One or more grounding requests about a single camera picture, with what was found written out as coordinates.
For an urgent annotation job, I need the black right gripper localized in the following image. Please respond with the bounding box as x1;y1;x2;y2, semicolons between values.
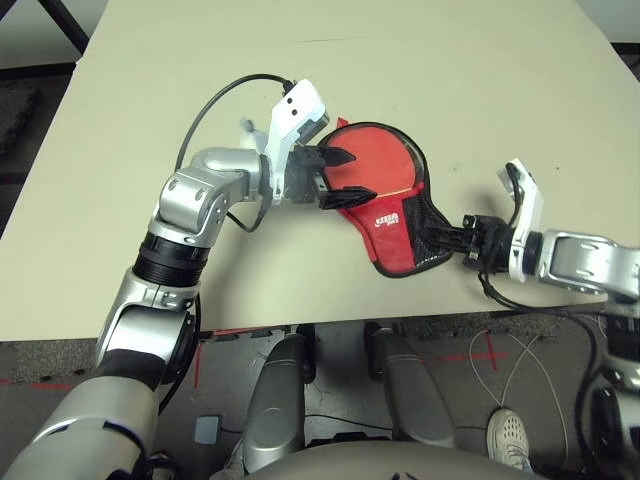
425;213;515;274

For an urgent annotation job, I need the white perforated sneaker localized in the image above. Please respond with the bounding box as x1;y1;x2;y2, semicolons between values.
486;408;532;474

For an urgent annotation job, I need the grey robot torso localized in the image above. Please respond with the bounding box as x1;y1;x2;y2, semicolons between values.
244;439;541;480

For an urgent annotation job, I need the red black paddle case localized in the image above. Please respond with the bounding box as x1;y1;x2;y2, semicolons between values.
318;117;464;278

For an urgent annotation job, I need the black metal table leg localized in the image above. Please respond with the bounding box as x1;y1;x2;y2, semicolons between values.
49;0;94;51

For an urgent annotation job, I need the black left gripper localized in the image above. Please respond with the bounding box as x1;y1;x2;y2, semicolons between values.
284;144;377;211

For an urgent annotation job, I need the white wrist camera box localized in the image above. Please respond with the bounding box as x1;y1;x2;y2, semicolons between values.
496;158;546;282
263;78;331;201

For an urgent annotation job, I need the silver robot leg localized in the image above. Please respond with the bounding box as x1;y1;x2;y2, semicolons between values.
364;322;456;449
244;324;319;474

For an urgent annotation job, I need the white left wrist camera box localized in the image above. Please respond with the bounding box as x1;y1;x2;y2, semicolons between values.
263;78;331;201

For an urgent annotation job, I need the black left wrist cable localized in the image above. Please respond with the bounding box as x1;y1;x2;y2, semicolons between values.
175;74;296;234

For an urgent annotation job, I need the silver robot right leg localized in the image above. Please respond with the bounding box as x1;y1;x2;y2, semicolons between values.
364;322;456;449

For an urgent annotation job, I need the blue-grey foot pedal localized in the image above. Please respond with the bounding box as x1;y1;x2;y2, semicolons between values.
194;415;224;445

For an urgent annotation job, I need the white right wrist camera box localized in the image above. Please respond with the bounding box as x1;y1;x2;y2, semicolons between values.
496;158;546;282

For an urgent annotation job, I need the silver robot left leg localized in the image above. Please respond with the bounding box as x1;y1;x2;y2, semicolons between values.
244;324;319;474

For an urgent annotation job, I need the thin black floor cable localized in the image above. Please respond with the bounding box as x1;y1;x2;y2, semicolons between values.
219;412;396;444

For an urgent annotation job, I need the red ping-pong paddle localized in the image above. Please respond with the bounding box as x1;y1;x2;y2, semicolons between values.
323;124;424;201

